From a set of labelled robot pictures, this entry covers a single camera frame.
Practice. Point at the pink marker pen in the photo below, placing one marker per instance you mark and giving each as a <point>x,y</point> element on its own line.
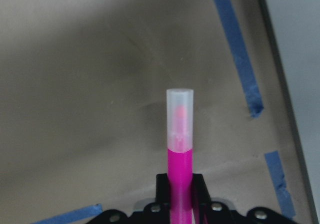
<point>180,118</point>

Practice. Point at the silver laptop notebook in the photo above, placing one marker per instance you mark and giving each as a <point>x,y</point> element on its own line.
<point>293,27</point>

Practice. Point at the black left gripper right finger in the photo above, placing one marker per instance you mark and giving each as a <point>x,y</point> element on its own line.
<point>200,194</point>

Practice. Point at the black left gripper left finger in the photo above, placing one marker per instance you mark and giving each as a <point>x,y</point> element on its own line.
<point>163,193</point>

